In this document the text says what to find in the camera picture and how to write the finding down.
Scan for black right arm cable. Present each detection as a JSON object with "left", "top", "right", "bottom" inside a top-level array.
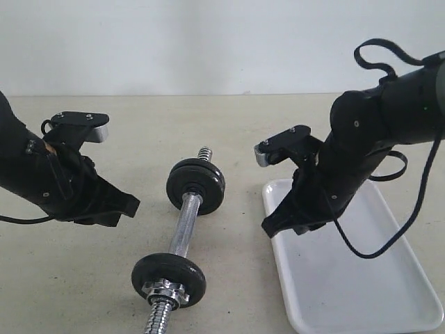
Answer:
[{"left": 298, "top": 38, "right": 445, "bottom": 259}]

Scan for chrome threaded dumbbell bar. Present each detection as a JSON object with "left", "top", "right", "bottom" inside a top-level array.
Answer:
[{"left": 144, "top": 146, "right": 213, "bottom": 333}]

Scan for black round disc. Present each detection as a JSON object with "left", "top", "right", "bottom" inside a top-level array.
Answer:
[{"left": 166, "top": 165, "right": 225, "bottom": 216}]

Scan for chrome collar nut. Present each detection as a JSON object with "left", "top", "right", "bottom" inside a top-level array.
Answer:
[{"left": 142, "top": 278, "right": 190, "bottom": 310}]

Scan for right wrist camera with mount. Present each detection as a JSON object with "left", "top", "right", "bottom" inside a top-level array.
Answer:
[{"left": 254, "top": 125, "right": 323, "bottom": 167}]

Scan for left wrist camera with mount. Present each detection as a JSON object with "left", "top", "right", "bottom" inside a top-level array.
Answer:
[{"left": 40, "top": 111, "right": 110, "bottom": 150}]

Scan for white rectangular plastic tray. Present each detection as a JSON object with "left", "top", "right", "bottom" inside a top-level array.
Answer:
[{"left": 261, "top": 179, "right": 445, "bottom": 334}]

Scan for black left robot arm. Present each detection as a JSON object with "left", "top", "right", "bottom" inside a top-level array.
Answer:
[{"left": 1, "top": 95, "right": 140, "bottom": 227}]

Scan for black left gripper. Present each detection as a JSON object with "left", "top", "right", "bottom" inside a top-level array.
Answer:
[{"left": 28, "top": 143, "right": 140, "bottom": 228}]

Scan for black weight plate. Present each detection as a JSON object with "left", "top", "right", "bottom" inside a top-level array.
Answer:
[
  {"left": 131, "top": 253, "right": 207, "bottom": 310},
  {"left": 170, "top": 158, "right": 226, "bottom": 188}
]

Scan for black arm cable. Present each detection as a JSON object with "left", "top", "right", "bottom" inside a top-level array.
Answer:
[
  {"left": 298, "top": 38, "right": 445, "bottom": 259},
  {"left": 0, "top": 214, "right": 56, "bottom": 224}
]

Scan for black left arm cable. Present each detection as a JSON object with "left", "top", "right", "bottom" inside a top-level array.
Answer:
[{"left": 0, "top": 214, "right": 56, "bottom": 224}]

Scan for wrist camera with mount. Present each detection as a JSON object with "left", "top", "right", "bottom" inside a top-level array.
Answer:
[
  {"left": 40, "top": 111, "right": 110, "bottom": 150},
  {"left": 254, "top": 125, "right": 323, "bottom": 167}
]

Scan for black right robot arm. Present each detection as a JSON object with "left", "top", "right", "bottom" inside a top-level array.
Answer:
[{"left": 255, "top": 56, "right": 444, "bottom": 237}]

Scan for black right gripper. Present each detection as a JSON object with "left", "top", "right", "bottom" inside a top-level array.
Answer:
[{"left": 261, "top": 157, "right": 348, "bottom": 239}]

